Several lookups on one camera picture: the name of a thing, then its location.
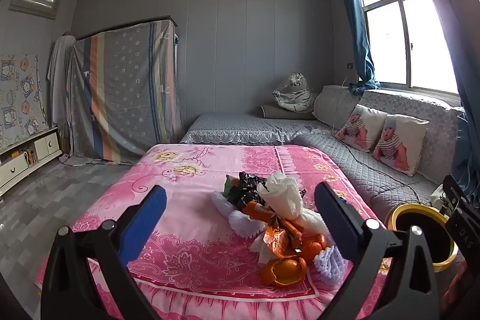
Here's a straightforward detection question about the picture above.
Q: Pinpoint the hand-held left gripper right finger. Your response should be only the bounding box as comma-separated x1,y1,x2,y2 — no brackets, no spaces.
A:
314,181,440,320

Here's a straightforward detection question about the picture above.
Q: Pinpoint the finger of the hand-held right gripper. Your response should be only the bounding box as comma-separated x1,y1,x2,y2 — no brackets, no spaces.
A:
442,175,479,217

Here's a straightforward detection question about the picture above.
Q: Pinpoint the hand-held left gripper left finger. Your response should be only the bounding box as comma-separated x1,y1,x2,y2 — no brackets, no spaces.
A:
40,185,167,320

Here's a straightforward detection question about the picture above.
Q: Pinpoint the white tissue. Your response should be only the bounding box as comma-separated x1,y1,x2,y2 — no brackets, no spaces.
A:
250,233,280,264
296,209,331,235

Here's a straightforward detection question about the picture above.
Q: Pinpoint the small white foam net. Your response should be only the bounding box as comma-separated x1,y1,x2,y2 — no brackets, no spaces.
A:
313,245,347,281

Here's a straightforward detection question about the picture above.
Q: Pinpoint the yellow round bin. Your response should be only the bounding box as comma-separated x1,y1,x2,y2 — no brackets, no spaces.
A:
387,204,459,273

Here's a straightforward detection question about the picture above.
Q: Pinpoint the orange snack wrapper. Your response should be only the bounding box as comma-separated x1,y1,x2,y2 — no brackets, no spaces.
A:
242,201,304,261

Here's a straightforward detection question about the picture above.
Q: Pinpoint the cream paper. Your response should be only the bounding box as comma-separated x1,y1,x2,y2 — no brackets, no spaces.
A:
257,172,306,227

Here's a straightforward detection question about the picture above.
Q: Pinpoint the white foam net bundle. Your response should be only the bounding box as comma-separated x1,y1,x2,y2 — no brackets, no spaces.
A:
211,190,265,237

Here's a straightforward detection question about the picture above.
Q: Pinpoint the black plastic bag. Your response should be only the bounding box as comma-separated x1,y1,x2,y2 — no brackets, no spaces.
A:
232,172,269,210

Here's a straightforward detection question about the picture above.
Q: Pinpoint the green snack packet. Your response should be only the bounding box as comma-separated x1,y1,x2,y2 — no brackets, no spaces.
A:
224,175,241,197

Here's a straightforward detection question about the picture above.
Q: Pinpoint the light green cloth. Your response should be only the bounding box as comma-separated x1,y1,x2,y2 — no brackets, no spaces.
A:
430,185,447,209

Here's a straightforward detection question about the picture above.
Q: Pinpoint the pink floral blanket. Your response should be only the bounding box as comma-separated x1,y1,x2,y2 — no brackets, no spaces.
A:
34,144,398,320

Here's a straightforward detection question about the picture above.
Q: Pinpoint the baby print pillow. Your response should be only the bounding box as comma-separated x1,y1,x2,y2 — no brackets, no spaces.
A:
337,104,389,154
371,114,430,176

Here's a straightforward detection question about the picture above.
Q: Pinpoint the blue curtain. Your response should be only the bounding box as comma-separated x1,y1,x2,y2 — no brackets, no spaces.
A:
335,0,381,94
394,0,480,189

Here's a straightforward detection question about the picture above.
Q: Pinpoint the grey sofa cushion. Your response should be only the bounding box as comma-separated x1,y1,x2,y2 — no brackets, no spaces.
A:
313,85,362,129

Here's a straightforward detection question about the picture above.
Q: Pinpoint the dark grey pillow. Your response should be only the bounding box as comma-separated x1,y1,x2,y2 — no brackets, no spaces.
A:
258,103,316,120

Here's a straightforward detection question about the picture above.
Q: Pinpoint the grey quilted sofa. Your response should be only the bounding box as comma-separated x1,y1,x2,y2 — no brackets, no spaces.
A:
179,84,466,221

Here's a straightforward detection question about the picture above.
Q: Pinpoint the white tiger plush toy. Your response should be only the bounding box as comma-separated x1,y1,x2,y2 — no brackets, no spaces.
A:
272,72,319,113

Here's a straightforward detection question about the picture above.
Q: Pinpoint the striped sheet over wardrobe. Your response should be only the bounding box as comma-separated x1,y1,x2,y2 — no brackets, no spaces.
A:
62,17,184,165

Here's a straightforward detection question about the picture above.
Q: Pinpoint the white low cabinet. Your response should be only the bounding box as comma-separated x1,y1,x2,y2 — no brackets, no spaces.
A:
0,127,64,197

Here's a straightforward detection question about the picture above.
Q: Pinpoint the white hanging cloth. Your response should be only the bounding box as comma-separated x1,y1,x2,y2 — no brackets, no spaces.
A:
47,33,77,129

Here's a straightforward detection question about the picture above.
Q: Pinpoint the window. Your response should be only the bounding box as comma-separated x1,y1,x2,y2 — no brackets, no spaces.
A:
354,0,460,96

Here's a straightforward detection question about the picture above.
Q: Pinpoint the cartoon wall poster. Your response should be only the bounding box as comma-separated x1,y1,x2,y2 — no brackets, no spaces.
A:
0,54,47,150

